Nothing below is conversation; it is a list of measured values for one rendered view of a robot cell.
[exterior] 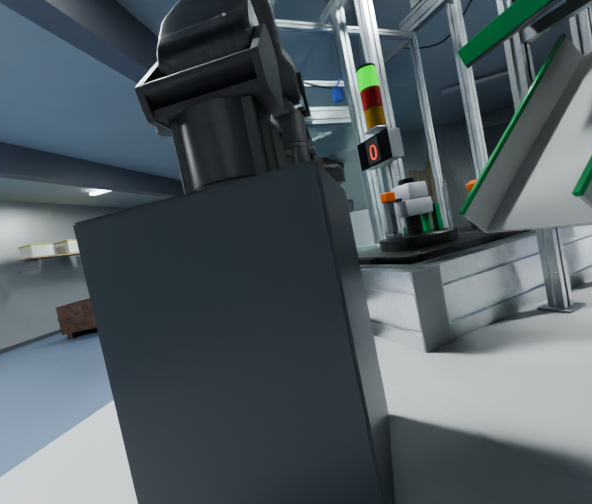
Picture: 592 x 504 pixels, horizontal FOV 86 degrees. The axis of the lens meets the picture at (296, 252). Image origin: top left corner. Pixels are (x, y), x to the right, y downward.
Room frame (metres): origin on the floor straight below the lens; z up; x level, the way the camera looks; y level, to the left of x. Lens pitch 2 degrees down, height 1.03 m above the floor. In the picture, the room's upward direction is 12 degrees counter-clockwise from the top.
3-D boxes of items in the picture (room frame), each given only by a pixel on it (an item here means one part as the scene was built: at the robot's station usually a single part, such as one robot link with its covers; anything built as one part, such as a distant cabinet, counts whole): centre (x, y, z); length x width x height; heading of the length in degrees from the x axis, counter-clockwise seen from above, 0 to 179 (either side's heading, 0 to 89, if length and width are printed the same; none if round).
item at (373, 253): (0.60, -0.23, 0.96); 0.24 x 0.24 x 0.02; 23
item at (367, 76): (0.82, -0.27, 1.39); 0.05 x 0.05 x 0.05
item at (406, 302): (0.80, 0.02, 0.91); 0.89 x 0.06 x 0.11; 23
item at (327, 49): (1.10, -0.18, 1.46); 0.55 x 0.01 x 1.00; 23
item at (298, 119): (0.53, -0.03, 1.21); 0.09 x 0.06 x 0.07; 169
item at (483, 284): (0.79, -0.68, 0.91); 1.24 x 0.33 x 0.10; 113
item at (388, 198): (0.59, -0.19, 1.04); 0.04 x 0.02 x 0.08; 113
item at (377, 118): (0.82, -0.27, 1.29); 0.05 x 0.05 x 0.05
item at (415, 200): (0.61, -0.24, 1.06); 0.08 x 0.04 x 0.07; 113
